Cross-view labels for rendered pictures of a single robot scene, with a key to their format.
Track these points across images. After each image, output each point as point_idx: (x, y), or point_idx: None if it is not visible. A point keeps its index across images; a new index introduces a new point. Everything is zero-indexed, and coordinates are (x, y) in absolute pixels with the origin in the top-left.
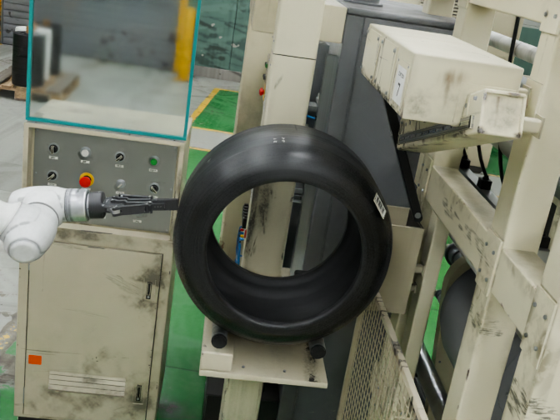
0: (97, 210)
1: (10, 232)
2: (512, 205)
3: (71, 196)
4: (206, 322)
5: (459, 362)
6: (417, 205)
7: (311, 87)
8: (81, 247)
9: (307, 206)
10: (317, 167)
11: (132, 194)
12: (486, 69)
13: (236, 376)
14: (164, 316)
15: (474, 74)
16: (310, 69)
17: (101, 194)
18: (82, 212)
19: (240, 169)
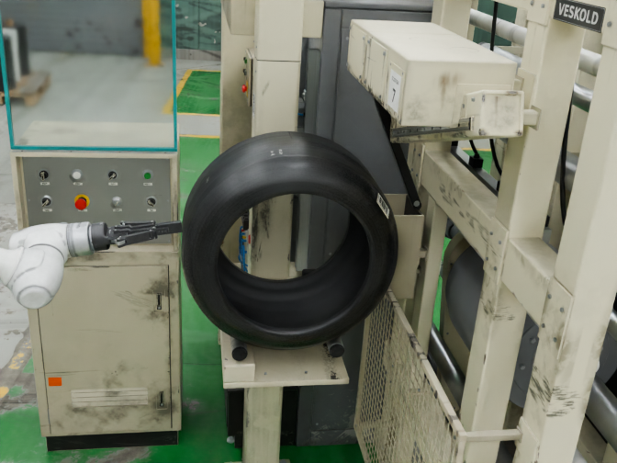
0: (101, 242)
1: (17, 281)
2: (515, 196)
3: (72, 231)
4: (223, 333)
5: (475, 347)
6: (415, 194)
7: (298, 89)
8: (85, 268)
9: (306, 201)
10: (318, 176)
11: (130, 209)
12: (480, 67)
13: (260, 384)
14: (177, 323)
15: (469, 73)
16: (296, 72)
17: (103, 226)
18: (87, 247)
19: (241, 187)
